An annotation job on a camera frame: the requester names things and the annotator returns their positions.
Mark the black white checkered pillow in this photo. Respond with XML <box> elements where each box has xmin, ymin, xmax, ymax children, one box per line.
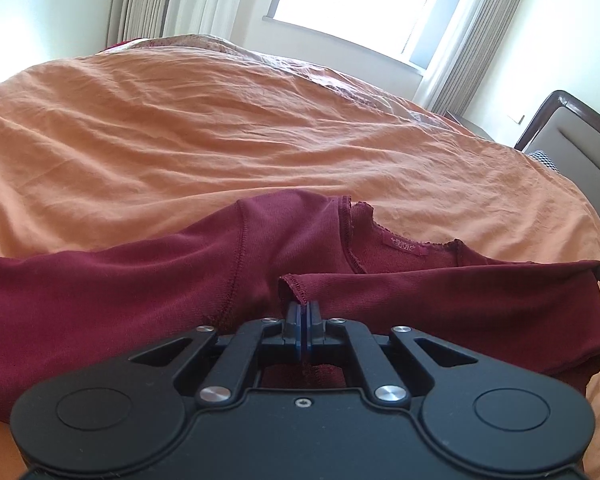
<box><xmin>527</xmin><ymin>150</ymin><xmax>558</xmax><ymax>172</ymax></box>

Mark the white framed window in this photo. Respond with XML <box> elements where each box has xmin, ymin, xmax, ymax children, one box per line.
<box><xmin>268</xmin><ymin>0</ymin><xmax>460</xmax><ymax>70</ymax></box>

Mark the dark red long-sleeve shirt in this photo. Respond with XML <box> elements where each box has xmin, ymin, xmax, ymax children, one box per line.
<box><xmin>0</xmin><ymin>191</ymin><xmax>600</xmax><ymax>420</ymax></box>

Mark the orange bed sheet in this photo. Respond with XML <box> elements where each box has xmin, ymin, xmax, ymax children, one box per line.
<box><xmin>0</xmin><ymin>44</ymin><xmax>600</xmax><ymax>480</ymax></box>

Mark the beige right curtain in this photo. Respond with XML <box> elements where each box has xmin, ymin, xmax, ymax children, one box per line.
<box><xmin>414</xmin><ymin>0</ymin><xmax>521</xmax><ymax>115</ymax></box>

